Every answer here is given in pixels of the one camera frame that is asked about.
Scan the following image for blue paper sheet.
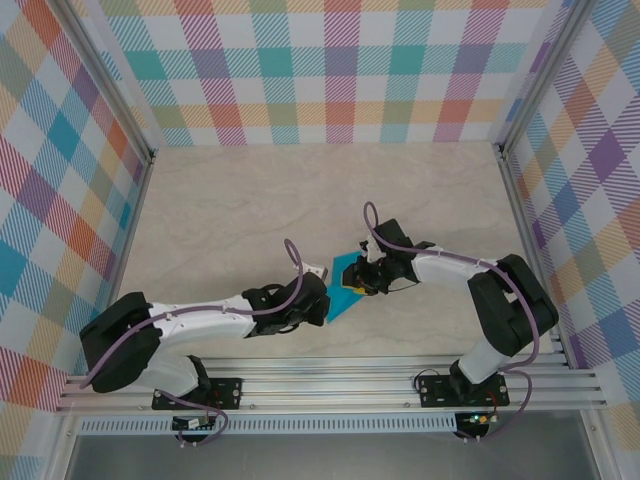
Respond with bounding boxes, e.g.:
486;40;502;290
325;252;374;324

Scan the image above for grey metal shelf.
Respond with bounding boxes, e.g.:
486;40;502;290
64;432;601;480

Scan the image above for small black circuit board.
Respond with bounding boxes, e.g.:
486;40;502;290
171;416;216;431

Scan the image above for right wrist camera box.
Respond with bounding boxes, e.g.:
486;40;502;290
358;238;385;265

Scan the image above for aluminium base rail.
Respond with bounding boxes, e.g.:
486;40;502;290
54;355;609;414

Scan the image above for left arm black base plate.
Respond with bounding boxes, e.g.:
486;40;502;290
152;377;244;412

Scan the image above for perforated grey cable duct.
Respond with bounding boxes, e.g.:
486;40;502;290
77;412;459;435

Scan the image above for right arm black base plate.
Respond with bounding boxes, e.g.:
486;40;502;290
417;374;511;409

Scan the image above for aluminium table side rail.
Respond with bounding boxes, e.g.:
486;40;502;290
87;149;157;376
497;144;574;369

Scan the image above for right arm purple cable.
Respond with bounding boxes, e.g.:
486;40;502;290
362;201;544;444

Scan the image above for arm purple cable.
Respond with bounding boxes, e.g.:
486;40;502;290
82;238;321;449
362;201;544;444

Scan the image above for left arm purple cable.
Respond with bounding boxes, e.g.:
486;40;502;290
82;238;321;449

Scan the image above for aluminium frame post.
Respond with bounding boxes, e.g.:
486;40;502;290
52;0;157;164
492;0;596;156

